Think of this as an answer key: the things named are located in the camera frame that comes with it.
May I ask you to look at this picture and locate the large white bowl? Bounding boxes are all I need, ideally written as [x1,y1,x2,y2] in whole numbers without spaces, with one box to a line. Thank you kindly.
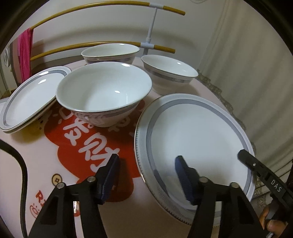
[56,62,152,127]

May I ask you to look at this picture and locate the upper stacked white plate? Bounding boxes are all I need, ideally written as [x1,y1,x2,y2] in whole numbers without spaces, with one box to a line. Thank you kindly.
[1,66,72,133]

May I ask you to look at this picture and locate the black cable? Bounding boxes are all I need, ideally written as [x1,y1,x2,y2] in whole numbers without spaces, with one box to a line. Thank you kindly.
[0,139,28,238]

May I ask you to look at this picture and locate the right hand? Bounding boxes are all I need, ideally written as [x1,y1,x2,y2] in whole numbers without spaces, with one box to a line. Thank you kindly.
[259,205,288,237]

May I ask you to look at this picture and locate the wooden ballet barre stand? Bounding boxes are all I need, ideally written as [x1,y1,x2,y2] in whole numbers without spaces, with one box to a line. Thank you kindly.
[30,1,186,62]

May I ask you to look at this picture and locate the large white plate grey rim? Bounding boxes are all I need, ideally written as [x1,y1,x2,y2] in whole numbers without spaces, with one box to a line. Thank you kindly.
[135,93,256,225]

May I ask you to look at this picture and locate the pink printed table mat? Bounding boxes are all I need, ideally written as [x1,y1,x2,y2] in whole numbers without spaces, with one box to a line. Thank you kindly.
[0,56,232,238]

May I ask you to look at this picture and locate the stacked white plate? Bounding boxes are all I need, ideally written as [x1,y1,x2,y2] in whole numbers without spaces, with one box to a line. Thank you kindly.
[1,99,57,134]
[1,66,72,133]

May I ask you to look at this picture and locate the pink towel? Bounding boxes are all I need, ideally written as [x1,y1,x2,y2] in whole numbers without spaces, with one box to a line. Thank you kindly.
[17,28,33,82]

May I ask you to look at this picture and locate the lower stacked white plate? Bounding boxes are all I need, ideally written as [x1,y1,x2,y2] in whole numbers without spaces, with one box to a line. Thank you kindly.
[1,99,57,134]

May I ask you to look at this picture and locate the white lace curtain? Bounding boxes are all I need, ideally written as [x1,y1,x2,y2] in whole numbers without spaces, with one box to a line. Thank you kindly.
[196,0,293,209]

